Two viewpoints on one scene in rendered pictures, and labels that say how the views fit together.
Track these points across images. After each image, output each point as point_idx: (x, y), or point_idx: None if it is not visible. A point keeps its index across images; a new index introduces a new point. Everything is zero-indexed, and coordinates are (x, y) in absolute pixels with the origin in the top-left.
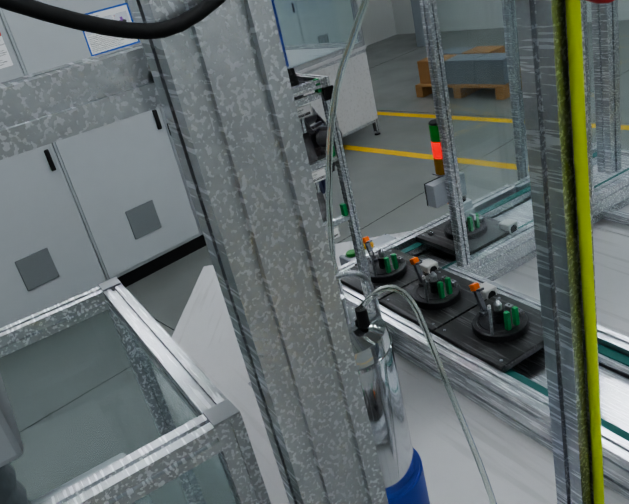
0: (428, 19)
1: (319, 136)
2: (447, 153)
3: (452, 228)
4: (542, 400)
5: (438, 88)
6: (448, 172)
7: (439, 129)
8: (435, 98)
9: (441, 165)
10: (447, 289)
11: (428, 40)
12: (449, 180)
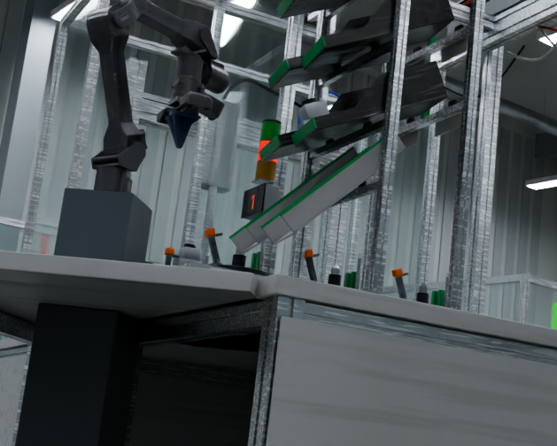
0: (302, 19)
1: (215, 68)
2: (286, 157)
3: (266, 250)
4: None
5: (295, 87)
6: (281, 179)
7: (282, 129)
8: (287, 96)
9: (274, 169)
10: (348, 287)
11: (295, 38)
12: (280, 188)
